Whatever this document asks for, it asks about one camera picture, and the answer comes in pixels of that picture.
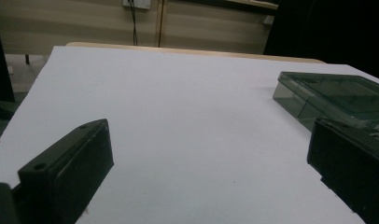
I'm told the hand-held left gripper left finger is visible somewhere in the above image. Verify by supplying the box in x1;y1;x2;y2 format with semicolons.
11;119;115;224

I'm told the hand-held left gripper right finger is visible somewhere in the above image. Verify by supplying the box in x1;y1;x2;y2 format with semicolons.
306;117;379;224

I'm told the transparent grey plastic compartment box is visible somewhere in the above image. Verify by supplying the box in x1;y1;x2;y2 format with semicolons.
272;71;379;144

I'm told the white work board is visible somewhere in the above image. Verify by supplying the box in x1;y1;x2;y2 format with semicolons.
0;46;379;224

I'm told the black curtain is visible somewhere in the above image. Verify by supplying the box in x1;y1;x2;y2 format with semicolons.
263;0;379;82
0;8;16;104

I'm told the light wooden table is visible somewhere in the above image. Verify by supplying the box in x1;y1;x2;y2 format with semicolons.
65;41;326;64

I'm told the black wall power cable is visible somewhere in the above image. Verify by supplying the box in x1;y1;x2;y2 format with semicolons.
128;0;139;47

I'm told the white wall socket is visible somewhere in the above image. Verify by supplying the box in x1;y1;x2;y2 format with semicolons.
121;0;152;9

